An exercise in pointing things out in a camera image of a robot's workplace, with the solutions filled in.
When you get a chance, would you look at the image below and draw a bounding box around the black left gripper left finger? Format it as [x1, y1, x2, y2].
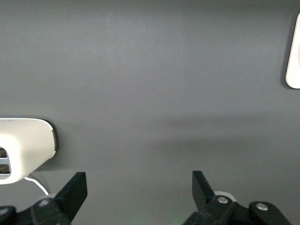
[0, 172, 88, 225]

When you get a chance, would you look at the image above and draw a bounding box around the white toaster power cable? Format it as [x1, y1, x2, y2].
[23, 175, 51, 197]

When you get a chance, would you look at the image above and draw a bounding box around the beige rabbit print tray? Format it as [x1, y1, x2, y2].
[285, 11, 300, 90]

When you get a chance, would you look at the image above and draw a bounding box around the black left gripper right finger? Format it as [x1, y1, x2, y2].
[182, 170, 293, 225]

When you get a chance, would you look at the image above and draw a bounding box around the white toaster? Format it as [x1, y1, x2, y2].
[0, 118, 58, 186]

